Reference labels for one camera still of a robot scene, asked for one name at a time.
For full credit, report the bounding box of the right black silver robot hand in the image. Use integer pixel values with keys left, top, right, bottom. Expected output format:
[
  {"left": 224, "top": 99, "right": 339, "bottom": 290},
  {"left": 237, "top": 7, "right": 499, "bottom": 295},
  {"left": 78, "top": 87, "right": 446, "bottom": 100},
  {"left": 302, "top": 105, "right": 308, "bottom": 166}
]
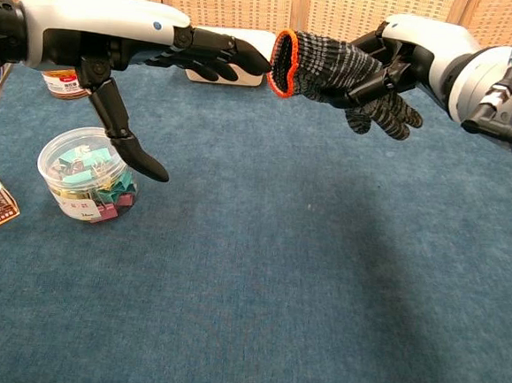
[{"left": 344, "top": 9, "right": 481, "bottom": 126}]

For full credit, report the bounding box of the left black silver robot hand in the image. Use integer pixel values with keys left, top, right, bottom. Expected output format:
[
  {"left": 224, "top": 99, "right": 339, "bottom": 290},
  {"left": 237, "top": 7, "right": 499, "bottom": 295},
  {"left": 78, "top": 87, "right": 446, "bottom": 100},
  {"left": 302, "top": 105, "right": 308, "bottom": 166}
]
[{"left": 4, "top": 0, "right": 278, "bottom": 191}]

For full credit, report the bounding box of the grey knit glove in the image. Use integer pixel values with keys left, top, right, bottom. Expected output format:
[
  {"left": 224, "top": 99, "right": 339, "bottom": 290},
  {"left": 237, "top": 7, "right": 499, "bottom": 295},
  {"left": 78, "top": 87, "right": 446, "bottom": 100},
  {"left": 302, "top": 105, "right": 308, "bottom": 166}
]
[{"left": 263, "top": 27, "right": 430, "bottom": 144}]

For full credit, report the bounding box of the brown jar with red label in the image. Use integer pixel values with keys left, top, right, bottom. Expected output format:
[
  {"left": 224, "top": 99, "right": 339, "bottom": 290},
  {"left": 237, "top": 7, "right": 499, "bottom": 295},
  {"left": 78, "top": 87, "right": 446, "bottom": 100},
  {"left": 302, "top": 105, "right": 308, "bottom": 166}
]
[{"left": 38, "top": 65, "right": 94, "bottom": 102}]

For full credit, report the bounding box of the woven bamboo folding screen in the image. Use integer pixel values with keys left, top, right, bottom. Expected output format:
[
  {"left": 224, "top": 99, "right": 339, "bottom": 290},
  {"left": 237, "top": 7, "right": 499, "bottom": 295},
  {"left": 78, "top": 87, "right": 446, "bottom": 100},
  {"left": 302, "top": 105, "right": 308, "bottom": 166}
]
[{"left": 0, "top": 0, "right": 512, "bottom": 56}]

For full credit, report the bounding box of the beige lidded lunch box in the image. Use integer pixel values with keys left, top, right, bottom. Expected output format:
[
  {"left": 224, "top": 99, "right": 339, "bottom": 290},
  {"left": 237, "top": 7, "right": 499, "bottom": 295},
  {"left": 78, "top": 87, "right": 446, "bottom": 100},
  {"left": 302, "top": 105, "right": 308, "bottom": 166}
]
[{"left": 183, "top": 24, "right": 278, "bottom": 90}]

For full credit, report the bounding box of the clear jar of binder clips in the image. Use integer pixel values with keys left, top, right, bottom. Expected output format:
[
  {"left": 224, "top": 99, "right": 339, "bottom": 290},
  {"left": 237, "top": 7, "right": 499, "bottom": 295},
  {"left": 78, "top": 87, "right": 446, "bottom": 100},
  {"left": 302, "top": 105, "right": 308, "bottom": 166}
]
[{"left": 32, "top": 122, "right": 143, "bottom": 229}]

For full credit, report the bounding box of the blue table cloth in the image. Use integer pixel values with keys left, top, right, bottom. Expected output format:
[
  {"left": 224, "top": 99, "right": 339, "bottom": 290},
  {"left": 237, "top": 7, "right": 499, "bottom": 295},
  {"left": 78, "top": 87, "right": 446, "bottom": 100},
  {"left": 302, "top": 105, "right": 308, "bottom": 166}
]
[{"left": 0, "top": 49, "right": 512, "bottom": 383}]

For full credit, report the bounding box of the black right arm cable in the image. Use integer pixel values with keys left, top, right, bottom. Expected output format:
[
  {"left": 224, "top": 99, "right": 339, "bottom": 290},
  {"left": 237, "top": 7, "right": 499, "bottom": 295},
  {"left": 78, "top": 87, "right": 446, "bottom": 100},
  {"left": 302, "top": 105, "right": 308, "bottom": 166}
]
[{"left": 458, "top": 61, "right": 512, "bottom": 154}]

